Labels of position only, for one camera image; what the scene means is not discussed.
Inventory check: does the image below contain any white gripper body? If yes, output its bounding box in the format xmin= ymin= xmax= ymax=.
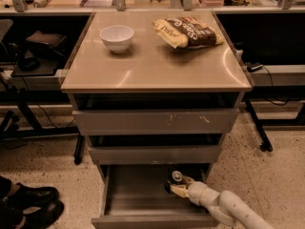
xmin=187 ymin=181 xmax=219 ymax=206

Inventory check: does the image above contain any black shoe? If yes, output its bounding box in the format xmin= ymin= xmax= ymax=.
xmin=15 ymin=200 xmax=64 ymax=229
xmin=8 ymin=183 xmax=59 ymax=210

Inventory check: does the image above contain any blue pepsi can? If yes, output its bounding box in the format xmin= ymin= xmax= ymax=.
xmin=164 ymin=171 xmax=184 ymax=193

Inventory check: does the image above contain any brown and yellow chip bag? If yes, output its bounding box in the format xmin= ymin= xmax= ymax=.
xmin=152 ymin=16 xmax=224 ymax=49

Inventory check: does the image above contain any small black device on desk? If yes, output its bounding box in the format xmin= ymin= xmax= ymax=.
xmin=246 ymin=62 xmax=263 ymax=73

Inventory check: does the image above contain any grey drawer cabinet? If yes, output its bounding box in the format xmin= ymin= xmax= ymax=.
xmin=59 ymin=10 xmax=254 ymax=229

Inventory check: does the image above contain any white ceramic bowl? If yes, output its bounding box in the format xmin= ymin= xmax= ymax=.
xmin=99 ymin=25 xmax=134 ymax=53

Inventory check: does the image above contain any black desk leg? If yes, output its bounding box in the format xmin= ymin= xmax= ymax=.
xmin=245 ymin=99 xmax=274 ymax=152

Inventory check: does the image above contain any lower black shoe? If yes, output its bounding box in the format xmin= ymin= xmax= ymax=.
xmin=15 ymin=200 xmax=64 ymax=229

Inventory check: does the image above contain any middle grey drawer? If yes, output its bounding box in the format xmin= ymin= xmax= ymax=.
xmin=89 ymin=145 xmax=221 ymax=165

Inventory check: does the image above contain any upper black shoe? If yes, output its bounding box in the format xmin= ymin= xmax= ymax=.
xmin=8 ymin=183 xmax=59 ymax=210

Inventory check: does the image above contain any open bottom grey drawer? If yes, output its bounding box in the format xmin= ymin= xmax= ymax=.
xmin=91 ymin=164 xmax=218 ymax=229

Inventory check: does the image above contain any top grey drawer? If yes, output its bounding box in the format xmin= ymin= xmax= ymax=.
xmin=72 ymin=109 xmax=238 ymax=135

